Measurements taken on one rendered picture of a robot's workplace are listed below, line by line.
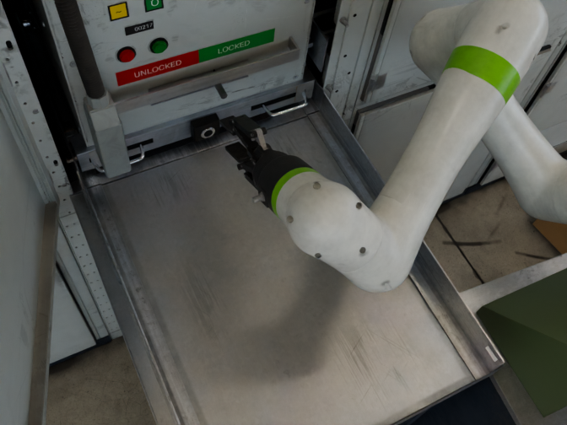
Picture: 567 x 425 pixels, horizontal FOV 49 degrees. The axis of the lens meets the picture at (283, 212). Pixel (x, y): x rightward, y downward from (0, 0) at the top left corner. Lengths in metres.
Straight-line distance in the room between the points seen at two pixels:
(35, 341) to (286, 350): 0.45
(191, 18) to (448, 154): 0.51
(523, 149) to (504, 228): 1.20
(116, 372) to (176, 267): 0.88
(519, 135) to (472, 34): 0.31
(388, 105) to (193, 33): 0.60
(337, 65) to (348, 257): 0.60
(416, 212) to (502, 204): 1.60
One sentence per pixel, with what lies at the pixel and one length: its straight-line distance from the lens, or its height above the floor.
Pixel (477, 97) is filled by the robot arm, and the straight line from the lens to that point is 0.99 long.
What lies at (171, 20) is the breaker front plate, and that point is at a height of 1.19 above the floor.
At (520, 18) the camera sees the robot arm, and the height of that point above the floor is 1.33.
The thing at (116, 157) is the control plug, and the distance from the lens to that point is 1.16.
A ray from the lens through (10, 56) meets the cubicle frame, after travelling 1.04.
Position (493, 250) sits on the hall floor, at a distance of 2.40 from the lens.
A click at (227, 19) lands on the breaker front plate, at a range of 1.18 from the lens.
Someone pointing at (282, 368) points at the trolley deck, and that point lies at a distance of 1.15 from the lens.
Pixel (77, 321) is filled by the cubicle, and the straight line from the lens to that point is 1.82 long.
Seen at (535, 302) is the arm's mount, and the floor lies 0.84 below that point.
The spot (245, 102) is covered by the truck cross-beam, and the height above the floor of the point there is 0.92.
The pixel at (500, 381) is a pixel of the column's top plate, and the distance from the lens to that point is 1.36.
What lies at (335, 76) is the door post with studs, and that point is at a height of 0.95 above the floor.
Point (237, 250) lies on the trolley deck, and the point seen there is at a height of 0.85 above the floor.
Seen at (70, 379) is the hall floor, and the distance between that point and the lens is 2.08.
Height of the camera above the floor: 1.95
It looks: 59 degrees down
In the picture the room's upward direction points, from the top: 10 degrees clockwise
